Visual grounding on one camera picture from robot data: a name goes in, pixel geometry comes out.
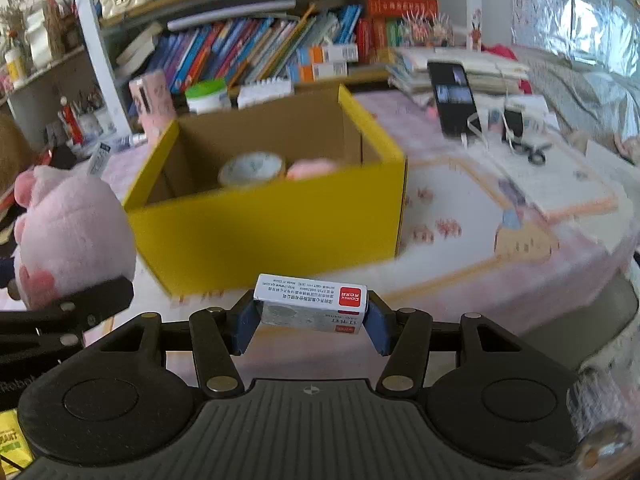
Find orange white medicine box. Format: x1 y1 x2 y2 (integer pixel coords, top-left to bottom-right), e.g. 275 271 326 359
296 44 359 65

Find white jar green lid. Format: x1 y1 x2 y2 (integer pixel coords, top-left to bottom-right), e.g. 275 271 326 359
184 78 232 115

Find red book set box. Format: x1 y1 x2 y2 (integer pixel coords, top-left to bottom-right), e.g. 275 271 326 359
355 0 439 64

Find pink cylindrical humidifier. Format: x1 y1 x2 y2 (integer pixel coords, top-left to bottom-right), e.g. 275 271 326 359
129 70 177 144

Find white tissue pack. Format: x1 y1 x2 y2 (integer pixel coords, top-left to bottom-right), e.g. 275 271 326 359
236 77 294 110

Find white charger cable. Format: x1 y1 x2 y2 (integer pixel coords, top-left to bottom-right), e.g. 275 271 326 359
464 112 516 154

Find black scissors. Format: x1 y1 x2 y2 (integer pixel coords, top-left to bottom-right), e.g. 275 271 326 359
511 142 552 166

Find white spray bottle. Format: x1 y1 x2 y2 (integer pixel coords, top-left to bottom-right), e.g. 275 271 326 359
107 133 148 153

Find small white box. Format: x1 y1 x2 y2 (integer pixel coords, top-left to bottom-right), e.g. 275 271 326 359
254 273 368 334

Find yellow cardboard box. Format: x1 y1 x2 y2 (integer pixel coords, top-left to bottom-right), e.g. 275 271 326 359
124 86 407 296

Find pink paw plush toy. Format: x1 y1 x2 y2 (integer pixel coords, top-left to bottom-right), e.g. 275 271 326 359
14 166 137 310

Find alphabet wall poster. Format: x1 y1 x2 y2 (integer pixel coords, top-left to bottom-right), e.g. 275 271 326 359
511 0 573 54

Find fluffy orange cat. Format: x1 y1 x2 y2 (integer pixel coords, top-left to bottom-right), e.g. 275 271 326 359
0 113 36 195

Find pink pig plush toy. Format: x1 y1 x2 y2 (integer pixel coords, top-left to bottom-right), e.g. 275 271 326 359
286 158 341 181

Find row of colourful books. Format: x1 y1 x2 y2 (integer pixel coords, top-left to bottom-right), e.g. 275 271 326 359
139 3 362 96

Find yellow tape roll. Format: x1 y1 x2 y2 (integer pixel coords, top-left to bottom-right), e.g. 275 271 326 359
218 152 285 188

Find pink checkered tablecloth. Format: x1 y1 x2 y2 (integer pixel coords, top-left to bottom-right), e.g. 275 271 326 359
0 89 639 376

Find black smartphone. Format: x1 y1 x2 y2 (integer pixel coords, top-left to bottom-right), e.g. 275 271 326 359
427 61 482 136

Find stack of papers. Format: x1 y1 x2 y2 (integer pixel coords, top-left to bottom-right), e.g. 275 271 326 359
386 47 528 94

